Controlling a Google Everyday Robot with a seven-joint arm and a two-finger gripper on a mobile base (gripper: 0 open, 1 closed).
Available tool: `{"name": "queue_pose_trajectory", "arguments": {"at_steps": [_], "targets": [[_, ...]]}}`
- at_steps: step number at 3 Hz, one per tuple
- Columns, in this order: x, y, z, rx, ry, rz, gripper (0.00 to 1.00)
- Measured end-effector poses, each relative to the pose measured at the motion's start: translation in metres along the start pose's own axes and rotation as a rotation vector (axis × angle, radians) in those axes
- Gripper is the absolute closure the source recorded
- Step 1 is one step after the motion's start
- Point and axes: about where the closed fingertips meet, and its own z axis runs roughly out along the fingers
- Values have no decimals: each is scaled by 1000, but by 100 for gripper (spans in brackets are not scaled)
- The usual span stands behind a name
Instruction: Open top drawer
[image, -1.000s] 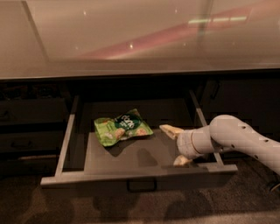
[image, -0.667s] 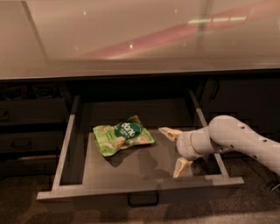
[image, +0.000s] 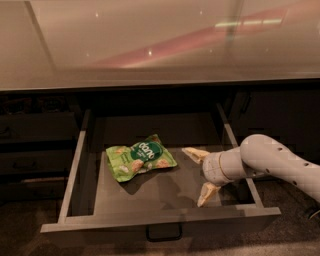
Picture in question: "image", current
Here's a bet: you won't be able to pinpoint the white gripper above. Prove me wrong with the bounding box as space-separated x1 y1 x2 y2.
182 147 233 208

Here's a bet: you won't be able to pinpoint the grey drawer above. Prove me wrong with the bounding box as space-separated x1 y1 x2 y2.
0 177 68 202
0 150 73 175
0 112 79 144
41 105 281 247

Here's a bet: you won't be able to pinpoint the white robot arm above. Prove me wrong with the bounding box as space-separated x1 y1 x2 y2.
182 134 320 207

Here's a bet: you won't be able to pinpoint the items in left drawer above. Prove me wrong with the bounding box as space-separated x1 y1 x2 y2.
0 96 67 115

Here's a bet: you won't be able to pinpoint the green snack bag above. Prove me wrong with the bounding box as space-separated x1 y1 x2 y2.
106 134 177 183

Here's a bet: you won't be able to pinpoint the grey cabinet door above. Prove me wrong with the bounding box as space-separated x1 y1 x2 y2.
228 90 320 163

